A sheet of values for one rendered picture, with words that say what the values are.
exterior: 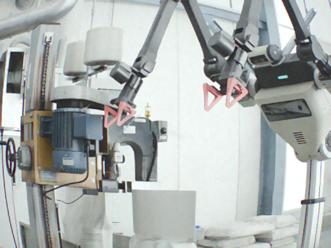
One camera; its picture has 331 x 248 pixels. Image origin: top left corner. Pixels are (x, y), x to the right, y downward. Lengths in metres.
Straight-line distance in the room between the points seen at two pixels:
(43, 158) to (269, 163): 6.29
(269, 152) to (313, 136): 6.17
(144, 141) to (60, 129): 0.50
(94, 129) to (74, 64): 0.47
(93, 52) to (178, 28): 5.52
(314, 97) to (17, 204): 3.59
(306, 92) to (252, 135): 6.22
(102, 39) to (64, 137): 0.43
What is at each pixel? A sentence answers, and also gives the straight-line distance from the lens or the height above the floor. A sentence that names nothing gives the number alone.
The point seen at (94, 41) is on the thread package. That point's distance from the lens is 2.35.
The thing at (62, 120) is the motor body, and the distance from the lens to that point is 2.23.
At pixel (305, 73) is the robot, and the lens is 2.19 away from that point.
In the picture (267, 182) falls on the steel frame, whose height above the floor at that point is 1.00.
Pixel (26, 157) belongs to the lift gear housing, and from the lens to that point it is 2.38.
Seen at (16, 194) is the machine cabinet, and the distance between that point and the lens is 5.17.
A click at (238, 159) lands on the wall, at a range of 8.14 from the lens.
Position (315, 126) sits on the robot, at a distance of 2.23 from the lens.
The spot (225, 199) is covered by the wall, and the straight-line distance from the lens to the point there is 8.02.
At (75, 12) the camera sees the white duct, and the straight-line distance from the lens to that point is 5.97.
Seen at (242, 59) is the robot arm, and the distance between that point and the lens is 1.70.
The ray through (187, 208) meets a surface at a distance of 2.15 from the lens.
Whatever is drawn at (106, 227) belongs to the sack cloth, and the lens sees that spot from 2.78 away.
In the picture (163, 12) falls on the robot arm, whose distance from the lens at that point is 2.32.
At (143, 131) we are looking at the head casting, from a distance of 2.59.
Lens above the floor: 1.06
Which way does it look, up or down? 6 degrees up
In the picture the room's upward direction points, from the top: straight up
